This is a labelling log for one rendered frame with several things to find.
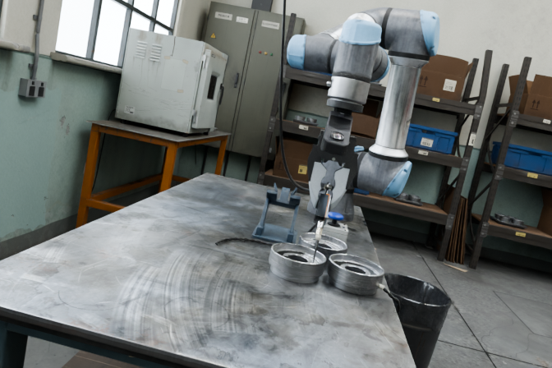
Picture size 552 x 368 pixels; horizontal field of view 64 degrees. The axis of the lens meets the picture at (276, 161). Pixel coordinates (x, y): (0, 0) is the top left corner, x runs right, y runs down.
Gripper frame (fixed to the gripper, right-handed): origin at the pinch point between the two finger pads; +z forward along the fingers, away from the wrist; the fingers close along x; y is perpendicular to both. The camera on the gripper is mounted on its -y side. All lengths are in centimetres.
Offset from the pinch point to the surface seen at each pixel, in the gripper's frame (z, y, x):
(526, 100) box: -68, 343, -176
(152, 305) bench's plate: 13.2, -29.7, 20.9
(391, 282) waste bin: 55, 127, -46
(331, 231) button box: 9.6, 18.6, -4.2
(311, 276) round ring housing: 11.5, -9.1, -0.3
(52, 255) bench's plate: 13.2, -21.8, 40.5
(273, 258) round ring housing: 10.2, -8.0, 6.9
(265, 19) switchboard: -102, 378, 80
